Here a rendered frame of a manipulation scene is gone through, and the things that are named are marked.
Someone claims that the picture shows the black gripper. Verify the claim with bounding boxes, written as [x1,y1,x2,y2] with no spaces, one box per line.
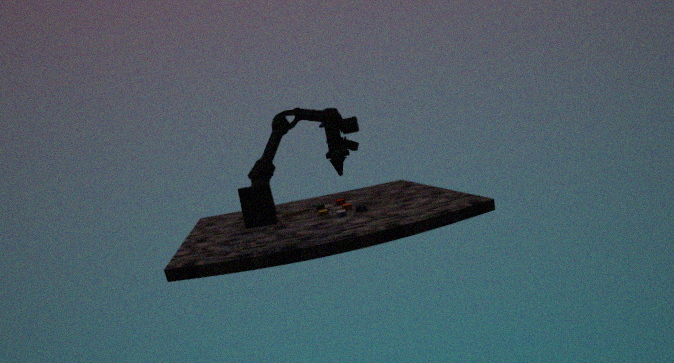
[326,135,350,176]

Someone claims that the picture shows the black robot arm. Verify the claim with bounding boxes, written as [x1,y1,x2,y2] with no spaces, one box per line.
[248,107,359,186]

